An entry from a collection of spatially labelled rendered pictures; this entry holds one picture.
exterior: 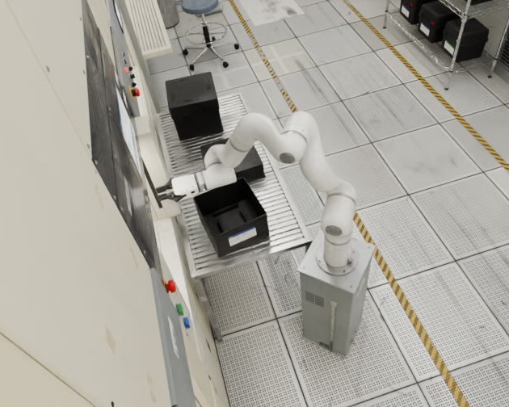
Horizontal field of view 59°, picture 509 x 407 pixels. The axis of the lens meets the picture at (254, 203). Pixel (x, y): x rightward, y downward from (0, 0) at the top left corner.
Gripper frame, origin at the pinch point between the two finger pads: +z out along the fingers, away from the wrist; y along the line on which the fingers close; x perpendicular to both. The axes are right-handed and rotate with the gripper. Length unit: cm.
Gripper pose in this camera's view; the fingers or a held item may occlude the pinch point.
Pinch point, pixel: (161, 193)
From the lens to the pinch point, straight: 189.6
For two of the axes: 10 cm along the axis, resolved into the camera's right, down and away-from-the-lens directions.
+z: -9.5, 2.8, -1.0
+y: -2.8, -7.1, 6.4
